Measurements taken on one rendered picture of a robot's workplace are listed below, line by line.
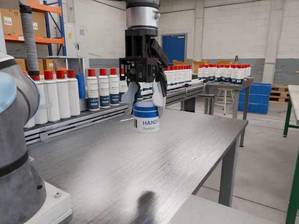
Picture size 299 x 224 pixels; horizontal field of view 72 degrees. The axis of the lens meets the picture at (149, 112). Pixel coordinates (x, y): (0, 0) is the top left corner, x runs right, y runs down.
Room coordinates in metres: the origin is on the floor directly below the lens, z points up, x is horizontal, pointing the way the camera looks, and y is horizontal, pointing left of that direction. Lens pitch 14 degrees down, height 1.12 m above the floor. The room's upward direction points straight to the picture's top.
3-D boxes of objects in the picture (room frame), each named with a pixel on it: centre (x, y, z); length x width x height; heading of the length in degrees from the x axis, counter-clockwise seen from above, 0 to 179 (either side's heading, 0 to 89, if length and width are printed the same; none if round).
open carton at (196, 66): (5.95, -1.45, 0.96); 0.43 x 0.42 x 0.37; 56
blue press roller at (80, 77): (1.02, 0.34, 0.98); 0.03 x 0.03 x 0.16
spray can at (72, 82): (0.92, 0.34, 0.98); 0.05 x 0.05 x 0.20
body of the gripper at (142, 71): (0.51, 0.02, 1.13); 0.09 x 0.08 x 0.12; 156
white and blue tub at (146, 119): (0.54, 0.01, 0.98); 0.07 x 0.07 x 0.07
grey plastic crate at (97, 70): (2.96, 0.73, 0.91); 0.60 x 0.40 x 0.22; 152
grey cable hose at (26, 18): (0.69, 0.38, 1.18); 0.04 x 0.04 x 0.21
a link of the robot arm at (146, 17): (0.52, 0.01, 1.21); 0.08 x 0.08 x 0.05
